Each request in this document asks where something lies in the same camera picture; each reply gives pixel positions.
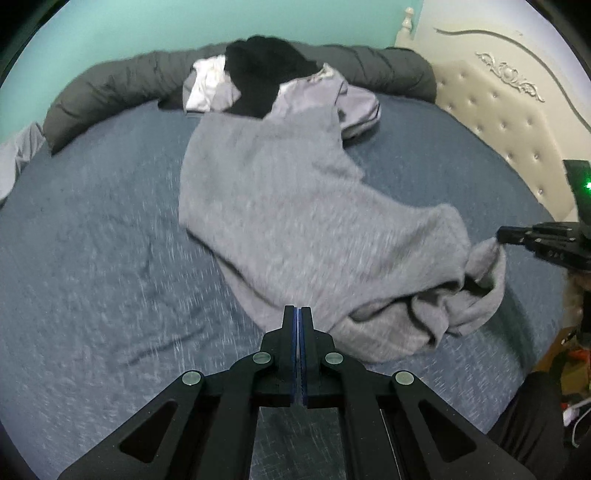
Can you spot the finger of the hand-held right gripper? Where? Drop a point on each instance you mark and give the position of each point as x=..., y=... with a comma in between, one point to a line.
x=510, y=235

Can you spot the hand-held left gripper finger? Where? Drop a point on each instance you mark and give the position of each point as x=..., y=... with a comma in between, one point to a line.
x=304, y=350
x=294, y=350

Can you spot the grey sweater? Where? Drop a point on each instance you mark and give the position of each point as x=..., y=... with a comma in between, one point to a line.
x=300, y=207

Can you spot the orange packet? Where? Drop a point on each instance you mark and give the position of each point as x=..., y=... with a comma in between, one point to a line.
x=581, y=356

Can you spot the cream tufted headboard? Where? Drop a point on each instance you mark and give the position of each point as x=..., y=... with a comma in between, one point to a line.
x=498, y=115

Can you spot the lavender garment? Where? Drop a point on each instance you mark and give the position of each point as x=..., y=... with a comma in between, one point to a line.
x=355, y=106

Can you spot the bed with blue sheet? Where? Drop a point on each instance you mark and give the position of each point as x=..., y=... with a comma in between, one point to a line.
x=92, y=277

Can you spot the white and grey garment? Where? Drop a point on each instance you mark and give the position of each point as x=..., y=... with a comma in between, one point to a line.
x=205, y=87

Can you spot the black sweater with white cuff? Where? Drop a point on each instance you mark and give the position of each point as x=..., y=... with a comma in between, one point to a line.
x=263, y=69

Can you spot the dark grey duvet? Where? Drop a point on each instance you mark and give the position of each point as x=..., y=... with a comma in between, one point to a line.
x=115, y=83

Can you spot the light grey cloth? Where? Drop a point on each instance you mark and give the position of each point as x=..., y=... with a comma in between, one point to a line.
x=18, y=157

